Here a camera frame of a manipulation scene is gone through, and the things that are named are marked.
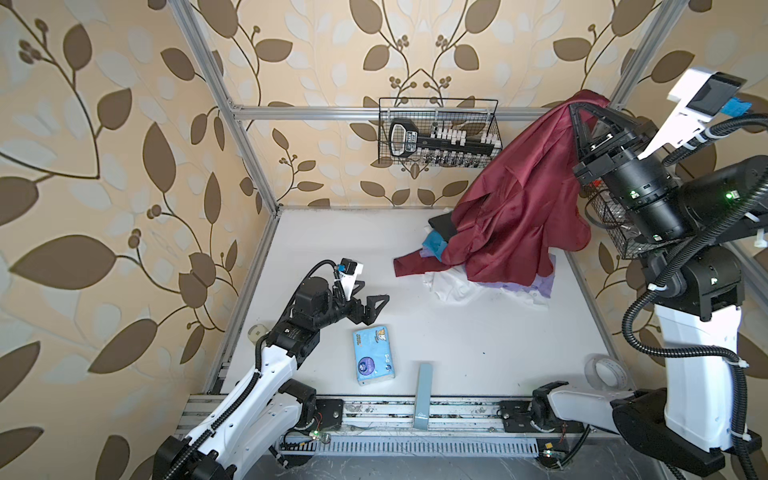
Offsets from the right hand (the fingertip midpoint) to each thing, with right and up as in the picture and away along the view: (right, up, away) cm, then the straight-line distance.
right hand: (583, 103), depth 37 cm
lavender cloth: (+24, -33, +59) cm, 72 cm away
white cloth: (-3, -33, +60) cm, 69 cm away
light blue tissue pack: (-30, -49, +42) cm, 71 cm away
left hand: (-28, -30, +38) cm, 56 cm away
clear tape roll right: (+29, -52, +42) cm, 73 cm away
